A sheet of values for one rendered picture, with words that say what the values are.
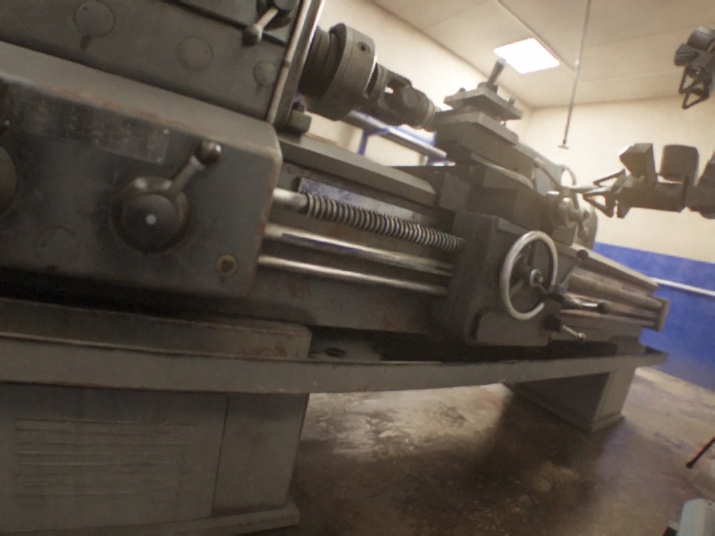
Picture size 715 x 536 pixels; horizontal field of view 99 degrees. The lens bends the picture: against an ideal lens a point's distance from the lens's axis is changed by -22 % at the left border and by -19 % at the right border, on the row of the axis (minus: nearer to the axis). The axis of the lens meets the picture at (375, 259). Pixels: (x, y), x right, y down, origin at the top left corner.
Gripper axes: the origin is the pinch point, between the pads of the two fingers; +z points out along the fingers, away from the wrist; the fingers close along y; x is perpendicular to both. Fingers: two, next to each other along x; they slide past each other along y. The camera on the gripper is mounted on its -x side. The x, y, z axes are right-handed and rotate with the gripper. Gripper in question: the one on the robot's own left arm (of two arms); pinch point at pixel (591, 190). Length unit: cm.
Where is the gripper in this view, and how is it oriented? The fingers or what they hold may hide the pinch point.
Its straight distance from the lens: 91.8
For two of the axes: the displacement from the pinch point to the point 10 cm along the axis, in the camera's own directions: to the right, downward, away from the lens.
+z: -5.2, -1.9, 8.3
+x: 4.5, 7.7, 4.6
